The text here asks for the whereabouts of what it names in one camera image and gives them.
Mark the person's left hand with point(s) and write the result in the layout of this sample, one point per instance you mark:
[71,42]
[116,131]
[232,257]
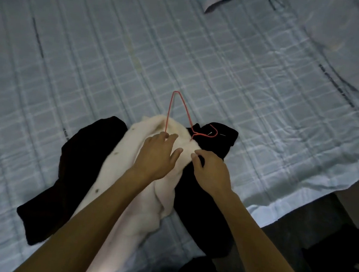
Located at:
[155,160]

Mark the person's right hand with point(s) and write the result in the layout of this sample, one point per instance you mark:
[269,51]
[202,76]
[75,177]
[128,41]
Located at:
[213,177]

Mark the white fuzzy coat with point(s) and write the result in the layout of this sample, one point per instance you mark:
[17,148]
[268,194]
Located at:
[121,166]

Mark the bed with pale checked sheet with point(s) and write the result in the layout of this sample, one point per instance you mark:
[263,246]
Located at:
[79,48]

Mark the person's right forearm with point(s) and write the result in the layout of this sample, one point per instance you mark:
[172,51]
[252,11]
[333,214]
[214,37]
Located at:
[263,253]

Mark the person's left forearm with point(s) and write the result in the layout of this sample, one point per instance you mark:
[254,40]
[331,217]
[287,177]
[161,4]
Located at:
[84,230]

